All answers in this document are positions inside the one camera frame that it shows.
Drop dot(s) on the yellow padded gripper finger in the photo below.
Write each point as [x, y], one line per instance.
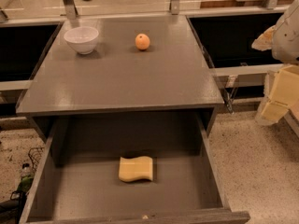
[281, 92]

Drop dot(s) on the yellow wavy sponge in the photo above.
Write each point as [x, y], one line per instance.
[135, 169]

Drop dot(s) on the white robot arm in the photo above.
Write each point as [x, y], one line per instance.
[283, 41]

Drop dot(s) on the grey cabinet counter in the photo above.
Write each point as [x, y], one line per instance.
[117, 76]

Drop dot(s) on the open grey top drawer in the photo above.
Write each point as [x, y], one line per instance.
[77, 179]

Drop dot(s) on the orange fruit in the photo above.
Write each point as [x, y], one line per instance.
[142, 41]

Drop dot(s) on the white ceramic bowl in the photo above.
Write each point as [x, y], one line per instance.
[82, 40]

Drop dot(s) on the green plastic bottle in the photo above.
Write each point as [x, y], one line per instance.
[27, 178]

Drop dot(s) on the metal post left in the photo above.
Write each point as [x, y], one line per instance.
[70, 9]

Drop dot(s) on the black wire basket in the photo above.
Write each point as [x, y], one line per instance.
[35, 155]

